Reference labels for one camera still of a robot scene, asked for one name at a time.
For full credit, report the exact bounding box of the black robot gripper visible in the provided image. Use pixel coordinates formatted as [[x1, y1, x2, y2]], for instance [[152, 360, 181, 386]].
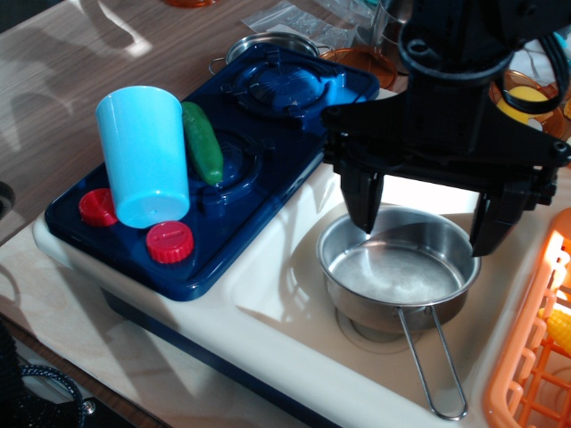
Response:
[[321, 79, 570, 257]]

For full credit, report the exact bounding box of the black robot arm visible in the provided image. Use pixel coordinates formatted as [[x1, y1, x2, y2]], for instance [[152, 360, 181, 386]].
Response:
[[321, 1, 570, 256]]

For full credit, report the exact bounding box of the blue toy stove top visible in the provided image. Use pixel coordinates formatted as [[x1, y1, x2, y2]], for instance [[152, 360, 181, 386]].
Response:
[[45, 43, 379, 301]]

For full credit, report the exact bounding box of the cream toy kitchen sink unit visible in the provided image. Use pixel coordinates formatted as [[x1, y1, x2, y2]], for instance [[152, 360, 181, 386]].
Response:
[[33, 165, 570, 427]]

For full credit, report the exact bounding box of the steel pot behind stove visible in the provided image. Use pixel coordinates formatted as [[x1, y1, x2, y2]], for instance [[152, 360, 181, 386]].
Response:
[[208, 31, 333, 75]]

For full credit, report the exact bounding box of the red stove knob right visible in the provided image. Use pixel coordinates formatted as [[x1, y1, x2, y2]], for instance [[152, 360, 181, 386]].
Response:
[[145, 221, 194, 264]]

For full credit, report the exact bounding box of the red stove knob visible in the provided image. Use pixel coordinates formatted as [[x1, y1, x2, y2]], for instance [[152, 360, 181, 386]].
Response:
[[145, 221, 194, 264], [79, 188, 119, 227]]

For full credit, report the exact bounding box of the red stove knob left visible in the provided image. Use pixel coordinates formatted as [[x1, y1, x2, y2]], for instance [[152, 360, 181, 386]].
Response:
[[79, 188, 119, 227]]

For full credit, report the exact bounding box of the yellow toy food piece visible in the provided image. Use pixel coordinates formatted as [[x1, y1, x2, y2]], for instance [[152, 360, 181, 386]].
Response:
[[496, 86, 548, 125]]

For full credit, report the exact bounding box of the orange transparent bowl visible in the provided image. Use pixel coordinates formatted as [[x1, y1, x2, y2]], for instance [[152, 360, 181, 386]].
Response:
[[489, 70, 570, 141]]

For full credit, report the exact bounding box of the orange transparent plate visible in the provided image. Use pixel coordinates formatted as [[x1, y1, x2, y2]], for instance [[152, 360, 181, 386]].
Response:
[[319, 45, 398, 90]]

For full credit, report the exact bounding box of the yellow toy corn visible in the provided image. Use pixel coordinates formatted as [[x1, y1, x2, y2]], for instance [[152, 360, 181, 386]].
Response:
[[538, 309, 571, 354]]

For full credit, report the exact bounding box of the clear plastic bag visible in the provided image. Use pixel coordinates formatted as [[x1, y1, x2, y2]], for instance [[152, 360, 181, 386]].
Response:
[[242, 1, 378, 48]]

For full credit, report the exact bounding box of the orange plastic dish rack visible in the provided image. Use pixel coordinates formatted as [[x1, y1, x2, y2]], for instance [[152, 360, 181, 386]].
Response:
[[483, 209, 570, 427]]

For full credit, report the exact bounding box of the green toy pickle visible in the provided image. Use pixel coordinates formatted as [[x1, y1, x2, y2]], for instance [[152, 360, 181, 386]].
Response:
[[181, 102, 224, 185]]

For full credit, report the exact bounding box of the light blue plastic cup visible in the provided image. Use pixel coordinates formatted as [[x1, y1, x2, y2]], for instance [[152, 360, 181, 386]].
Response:
[[95, 86, 191, 229]]

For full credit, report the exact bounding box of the small steel pan with handle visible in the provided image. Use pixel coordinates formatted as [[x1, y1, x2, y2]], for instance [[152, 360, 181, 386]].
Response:
[[316, 206, 481, 421]]

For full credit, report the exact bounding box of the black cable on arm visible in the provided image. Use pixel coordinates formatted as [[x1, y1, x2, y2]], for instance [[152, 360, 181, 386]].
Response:
[[500, 31, 571, 113]]

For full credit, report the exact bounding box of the black braided cable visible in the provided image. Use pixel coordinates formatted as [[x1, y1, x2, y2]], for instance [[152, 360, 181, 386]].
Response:
[[17, 363, 97, 428]]

